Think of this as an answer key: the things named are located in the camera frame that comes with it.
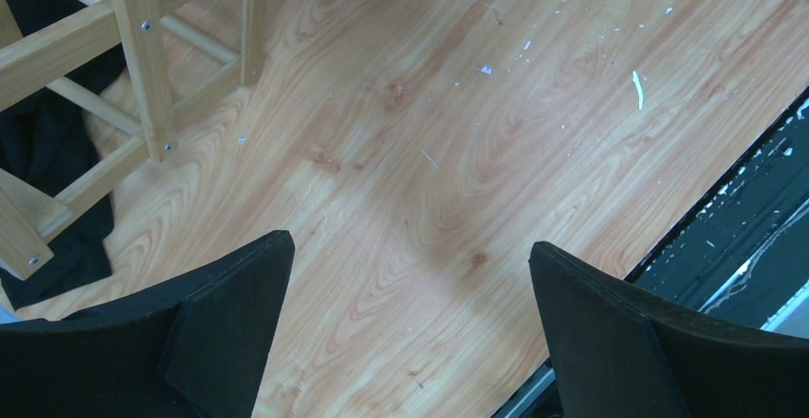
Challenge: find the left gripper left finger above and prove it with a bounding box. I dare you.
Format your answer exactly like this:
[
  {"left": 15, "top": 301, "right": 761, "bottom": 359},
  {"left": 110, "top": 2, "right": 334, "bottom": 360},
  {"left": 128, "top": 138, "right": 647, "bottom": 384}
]
[{"left": 1, "top": 231, "right": 295, "bottom": 417}]

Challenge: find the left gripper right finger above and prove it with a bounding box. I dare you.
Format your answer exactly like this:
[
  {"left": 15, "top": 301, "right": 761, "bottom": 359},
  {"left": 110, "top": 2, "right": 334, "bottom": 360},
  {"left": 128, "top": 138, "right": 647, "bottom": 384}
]
[{"left": 529, "top": 241, "right": 808, "bottom": 417}]

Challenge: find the wooden wine rack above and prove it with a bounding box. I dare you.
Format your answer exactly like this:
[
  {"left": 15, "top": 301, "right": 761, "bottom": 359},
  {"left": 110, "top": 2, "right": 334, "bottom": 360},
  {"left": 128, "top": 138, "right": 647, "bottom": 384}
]
[{"left": 1, "top": 0, "right": 266, "bottom": 280}]

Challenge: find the black cloth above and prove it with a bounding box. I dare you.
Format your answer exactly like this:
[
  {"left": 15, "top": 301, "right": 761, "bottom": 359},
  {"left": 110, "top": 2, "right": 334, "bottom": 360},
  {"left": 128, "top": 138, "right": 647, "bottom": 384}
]
[{"left": 1, "top": 0, "right": 114, "bottom": 309}]

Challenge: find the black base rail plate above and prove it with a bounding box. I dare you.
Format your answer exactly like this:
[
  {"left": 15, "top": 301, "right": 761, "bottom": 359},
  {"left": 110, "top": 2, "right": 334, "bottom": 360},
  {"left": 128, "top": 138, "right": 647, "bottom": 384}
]
[{"left": 498, "top": 94, "right": 808, "bottom": 417}]

